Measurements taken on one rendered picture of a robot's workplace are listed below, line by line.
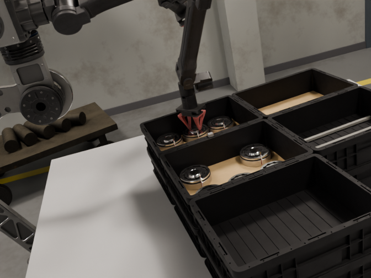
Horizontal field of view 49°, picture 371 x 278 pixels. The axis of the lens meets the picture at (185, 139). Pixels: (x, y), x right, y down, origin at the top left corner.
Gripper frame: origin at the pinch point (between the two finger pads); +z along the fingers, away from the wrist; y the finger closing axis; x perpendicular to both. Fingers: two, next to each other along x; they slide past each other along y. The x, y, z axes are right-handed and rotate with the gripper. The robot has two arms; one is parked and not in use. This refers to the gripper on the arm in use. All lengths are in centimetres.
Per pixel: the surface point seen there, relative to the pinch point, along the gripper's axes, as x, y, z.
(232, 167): 16.6, -25.1, 3.8
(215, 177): 23.6, -22.4, 3.8
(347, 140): 8, -60, -6
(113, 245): 53, 3, 17
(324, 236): 49, -66, -7
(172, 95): -201, 174, 86
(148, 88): -186, 192, 72
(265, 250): 48, -51, 3
